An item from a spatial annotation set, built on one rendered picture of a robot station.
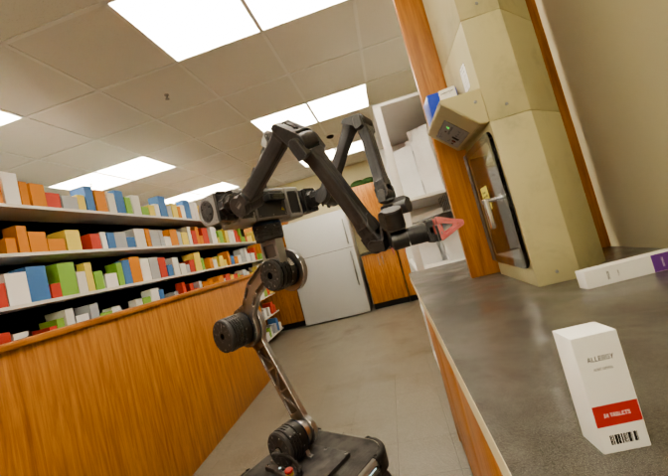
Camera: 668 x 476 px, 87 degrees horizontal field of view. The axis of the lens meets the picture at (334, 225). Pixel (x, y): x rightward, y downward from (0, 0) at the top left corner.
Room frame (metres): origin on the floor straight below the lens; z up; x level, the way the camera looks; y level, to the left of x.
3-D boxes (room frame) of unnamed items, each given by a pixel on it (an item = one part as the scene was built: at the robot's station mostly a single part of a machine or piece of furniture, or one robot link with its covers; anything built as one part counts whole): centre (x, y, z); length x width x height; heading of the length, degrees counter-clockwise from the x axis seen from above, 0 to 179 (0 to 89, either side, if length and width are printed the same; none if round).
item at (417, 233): (1.04, -0.24, 1.16); 0.10 x 0.07 x 0.07; 171
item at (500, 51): (1.10, -0.64, 1.33); 0.32 x 0.25 x 0.77; 172
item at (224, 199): (1.36, 0.37, 1.45); 0.09 x 0.08 x 0.12; 142
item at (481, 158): (1.12, -0.51, 1.19); 0.30 x 0.01 x 0.40; 171
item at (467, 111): (1.13, -0.46, 1.46); 0.32 x 0.11 x 0.10; 172
